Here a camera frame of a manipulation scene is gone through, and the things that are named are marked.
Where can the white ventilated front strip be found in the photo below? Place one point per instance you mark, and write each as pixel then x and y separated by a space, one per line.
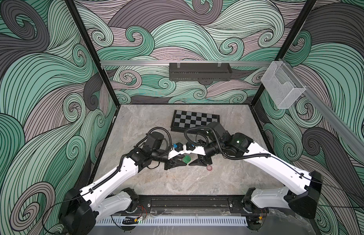
pixel 236 221

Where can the clear plastic wall bin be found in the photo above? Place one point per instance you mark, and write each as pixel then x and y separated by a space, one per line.
pixel 282 84

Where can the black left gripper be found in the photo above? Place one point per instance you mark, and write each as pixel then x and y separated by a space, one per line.
pixel 166 155

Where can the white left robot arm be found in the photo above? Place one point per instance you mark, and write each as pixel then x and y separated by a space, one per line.
pixel 82 208

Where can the green paint jar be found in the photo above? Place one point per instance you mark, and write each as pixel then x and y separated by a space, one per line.
pixel 186 159

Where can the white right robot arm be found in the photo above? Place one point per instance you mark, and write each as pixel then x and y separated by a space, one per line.
pixel 301 189

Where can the black wall shelf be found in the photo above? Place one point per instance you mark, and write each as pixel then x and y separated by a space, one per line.
pixel 204 73

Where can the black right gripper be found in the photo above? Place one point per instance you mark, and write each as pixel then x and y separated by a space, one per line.
pixel 205 153

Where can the black white chessboard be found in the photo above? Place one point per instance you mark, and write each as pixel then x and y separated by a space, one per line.
pixel 183 120

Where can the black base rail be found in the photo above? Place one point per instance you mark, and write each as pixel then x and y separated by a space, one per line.
pixel 226 203

